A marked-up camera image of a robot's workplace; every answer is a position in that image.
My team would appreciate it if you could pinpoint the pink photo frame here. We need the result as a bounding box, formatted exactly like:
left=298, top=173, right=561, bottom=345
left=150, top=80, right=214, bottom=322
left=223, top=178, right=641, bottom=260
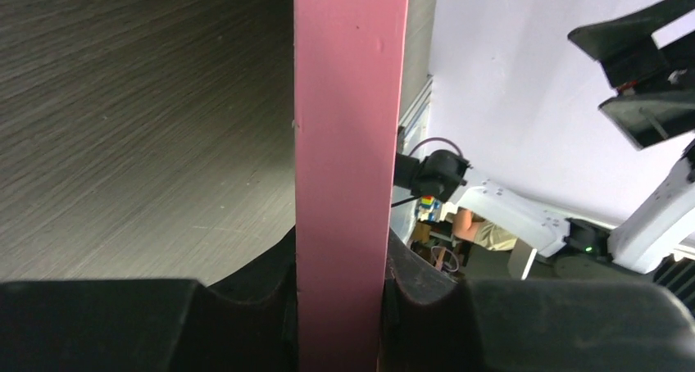
left=294, top=0, right=408, bottom=371

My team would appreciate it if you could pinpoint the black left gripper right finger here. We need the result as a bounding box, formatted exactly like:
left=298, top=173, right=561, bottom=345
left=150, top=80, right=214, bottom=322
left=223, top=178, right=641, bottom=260
left=379, top=234, right=694, bottom=371

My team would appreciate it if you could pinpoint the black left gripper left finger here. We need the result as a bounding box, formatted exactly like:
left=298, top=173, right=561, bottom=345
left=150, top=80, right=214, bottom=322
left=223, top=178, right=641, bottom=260
left=1, top=231, right=297, bottom=371

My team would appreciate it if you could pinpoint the person beyond the cell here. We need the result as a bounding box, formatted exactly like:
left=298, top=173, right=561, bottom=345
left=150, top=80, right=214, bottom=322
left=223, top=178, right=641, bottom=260
left=452, top=209, right=519, bottom=252

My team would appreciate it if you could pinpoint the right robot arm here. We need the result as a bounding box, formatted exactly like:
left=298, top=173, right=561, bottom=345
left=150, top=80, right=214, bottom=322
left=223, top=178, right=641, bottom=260
left=393, top=0, right=694, bottom=274

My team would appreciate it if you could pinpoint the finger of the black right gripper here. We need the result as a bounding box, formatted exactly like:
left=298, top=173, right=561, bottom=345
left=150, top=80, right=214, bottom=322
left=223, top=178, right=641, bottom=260
left=598, top=89, right=694, bottom=150
left=567, top=0, right=694, bottom=89

